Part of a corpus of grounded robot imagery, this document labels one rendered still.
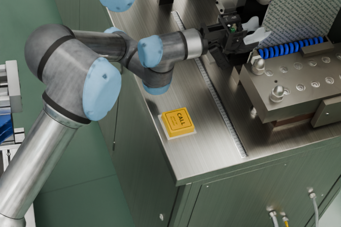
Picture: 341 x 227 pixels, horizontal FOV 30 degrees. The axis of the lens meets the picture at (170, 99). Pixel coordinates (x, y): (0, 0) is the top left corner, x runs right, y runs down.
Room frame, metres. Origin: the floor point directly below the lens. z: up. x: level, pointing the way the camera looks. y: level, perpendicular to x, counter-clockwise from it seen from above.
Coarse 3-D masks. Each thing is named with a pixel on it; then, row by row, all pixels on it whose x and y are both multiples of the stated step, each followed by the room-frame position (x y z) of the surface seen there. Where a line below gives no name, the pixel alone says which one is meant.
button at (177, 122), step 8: (168, 112) 0.99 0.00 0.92; (176, 112) 0.99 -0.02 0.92; (184, 112) 1.00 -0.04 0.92; (168, 120) 0.96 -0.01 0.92; (176, 120) 0.97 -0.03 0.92; (184, 120) 0.98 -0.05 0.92; (168, 128) 0.94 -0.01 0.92; (176, 128) 0.94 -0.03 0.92; (184, 128) 0.95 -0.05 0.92; (192, 128) 0.96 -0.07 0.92
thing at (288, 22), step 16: (304, 0) 1.23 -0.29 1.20; (320, 0) 1.26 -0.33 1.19; (336, 0) 1.29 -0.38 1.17; (272, 16) 1.19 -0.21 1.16; (288, 16) 1.22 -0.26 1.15; (304, 16) 1.24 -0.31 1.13; (320, 16) 1.27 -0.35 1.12; (272, 32) 1.20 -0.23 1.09; (288, 32) 1.23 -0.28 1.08; (304, 32) 1.26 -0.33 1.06; (320, 32) 1.28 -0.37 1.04; (256, 48) 1.18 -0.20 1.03
